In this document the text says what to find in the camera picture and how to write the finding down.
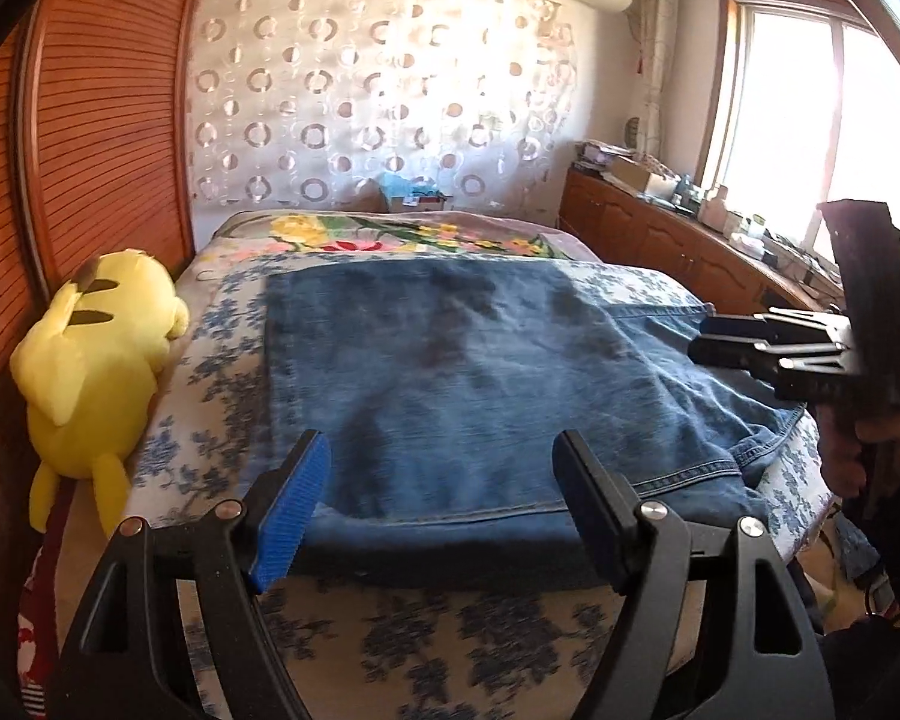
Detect cardboard box with blue cloth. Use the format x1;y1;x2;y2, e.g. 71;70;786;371
377;171;456;213

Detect yellow plush toy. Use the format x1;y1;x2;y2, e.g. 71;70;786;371
9;249;191;538

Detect sheer circle-patterned curtain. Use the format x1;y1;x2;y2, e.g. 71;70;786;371
186;0;580;215

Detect stack of papers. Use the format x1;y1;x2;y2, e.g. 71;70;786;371
573;139;640;170

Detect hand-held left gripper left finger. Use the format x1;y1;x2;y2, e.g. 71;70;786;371
49;429;332;720

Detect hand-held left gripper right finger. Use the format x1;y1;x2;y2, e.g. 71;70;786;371
553;429;837;720

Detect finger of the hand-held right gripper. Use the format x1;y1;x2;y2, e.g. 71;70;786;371
700;310;849;350
687;340;848;380

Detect pink floral blanket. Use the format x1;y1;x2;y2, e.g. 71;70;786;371
193;208;610;265

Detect person's right hand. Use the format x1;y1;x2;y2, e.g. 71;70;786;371
820;409;900;498

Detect wood-framed window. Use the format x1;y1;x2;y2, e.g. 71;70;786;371
692;0;900;280

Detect white patterned window curtain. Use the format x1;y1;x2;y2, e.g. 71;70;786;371
639;0;681;167

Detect blue denim pants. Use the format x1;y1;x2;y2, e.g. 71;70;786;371
264;258;808;542

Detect red patterned cloth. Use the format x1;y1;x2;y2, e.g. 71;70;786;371
13;495;70;720

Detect beige box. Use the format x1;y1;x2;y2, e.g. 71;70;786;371
607;156;680;197

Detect wooden low cabinet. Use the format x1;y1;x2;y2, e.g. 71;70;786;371
558;163;850;317

